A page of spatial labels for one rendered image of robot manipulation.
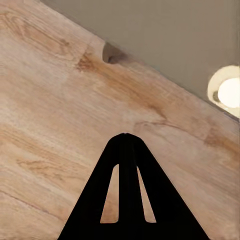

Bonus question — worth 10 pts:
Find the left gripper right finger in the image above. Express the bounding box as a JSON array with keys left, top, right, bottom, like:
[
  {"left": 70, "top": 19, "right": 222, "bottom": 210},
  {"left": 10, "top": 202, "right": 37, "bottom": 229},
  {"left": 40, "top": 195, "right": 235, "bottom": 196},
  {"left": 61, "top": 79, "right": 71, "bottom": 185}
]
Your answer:
[{"left": 125, "top": 133, "right": 210, "bottom": 240}]

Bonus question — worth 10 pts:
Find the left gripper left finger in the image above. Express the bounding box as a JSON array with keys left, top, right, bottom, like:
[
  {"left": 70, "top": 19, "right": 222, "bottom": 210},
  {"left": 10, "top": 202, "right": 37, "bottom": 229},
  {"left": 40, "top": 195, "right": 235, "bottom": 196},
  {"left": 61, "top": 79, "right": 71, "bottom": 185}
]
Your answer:
[{"left": 57, "top": 133, "right": 133, "bottom": 240}]

